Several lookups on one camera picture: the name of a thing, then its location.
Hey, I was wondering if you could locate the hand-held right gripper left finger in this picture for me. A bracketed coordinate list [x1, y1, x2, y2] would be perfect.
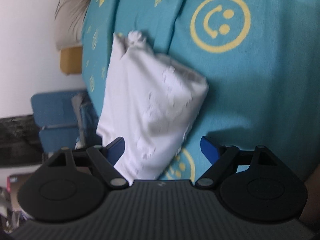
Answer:
[46, 137, 130, 189]

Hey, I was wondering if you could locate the dark window with grille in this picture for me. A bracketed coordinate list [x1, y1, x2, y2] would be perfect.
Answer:
[0, 115, 44, 168]

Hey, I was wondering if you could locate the grey pillow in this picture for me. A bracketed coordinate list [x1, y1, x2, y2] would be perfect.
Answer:
[54, 0, 94, 50]

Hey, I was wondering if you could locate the teal smiley bed sheet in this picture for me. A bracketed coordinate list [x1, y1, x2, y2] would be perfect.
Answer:
[81, 0, 320, 183]

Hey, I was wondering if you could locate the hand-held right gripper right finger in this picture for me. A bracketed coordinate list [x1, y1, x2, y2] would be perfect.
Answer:
[195, 135, 278, 188]

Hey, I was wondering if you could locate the white t-shirt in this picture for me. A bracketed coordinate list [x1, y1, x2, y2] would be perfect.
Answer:
[96, 30, 210, 180]

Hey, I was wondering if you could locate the blue covered chair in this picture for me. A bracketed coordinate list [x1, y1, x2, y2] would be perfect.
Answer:
[30, 91, 100, 140]
[39, 126, 83, 155]

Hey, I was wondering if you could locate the grey cloth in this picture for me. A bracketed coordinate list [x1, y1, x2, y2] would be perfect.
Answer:
[71, 92, 87, 120]

